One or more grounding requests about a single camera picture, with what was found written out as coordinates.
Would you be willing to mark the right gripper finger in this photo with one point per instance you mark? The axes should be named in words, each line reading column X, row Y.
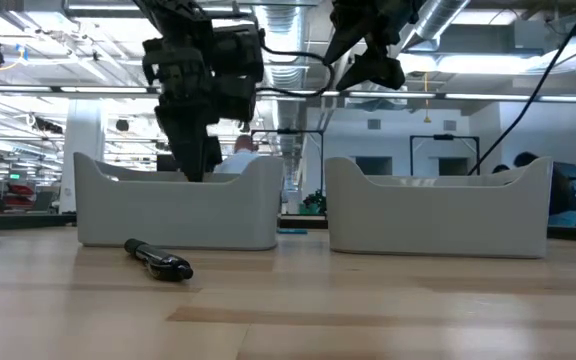
column 348, row 44
column 380, row 70

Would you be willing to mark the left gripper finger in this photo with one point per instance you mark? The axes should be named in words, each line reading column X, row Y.
column 213, row 152
column 188, row 145

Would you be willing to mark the grey plastic bin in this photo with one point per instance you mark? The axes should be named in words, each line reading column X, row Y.
column 438, row 220
column 178, row 215

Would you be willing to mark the teal pen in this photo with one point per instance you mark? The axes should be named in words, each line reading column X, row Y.
column 293, row 231

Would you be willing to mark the black monitor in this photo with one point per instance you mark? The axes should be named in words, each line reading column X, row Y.
column 165, row 162

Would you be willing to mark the long ceiling light strip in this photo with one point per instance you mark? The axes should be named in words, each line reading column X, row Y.
column 468, row 95

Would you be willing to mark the white pillar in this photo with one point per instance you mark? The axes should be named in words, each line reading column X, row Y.
column 75, row 135

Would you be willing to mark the green plant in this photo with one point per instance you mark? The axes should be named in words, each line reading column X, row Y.
column 314, row 202

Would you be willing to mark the thick black pen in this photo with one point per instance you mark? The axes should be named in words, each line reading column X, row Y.
column 163, row 262

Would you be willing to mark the red chairs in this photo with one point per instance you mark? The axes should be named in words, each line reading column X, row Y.
column 18, row 192

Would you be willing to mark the silver ceiling duct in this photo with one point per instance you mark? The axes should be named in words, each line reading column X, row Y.
column 293, row 107

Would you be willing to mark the black metal frame stand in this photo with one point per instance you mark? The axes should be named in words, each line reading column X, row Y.
column 443, row 137

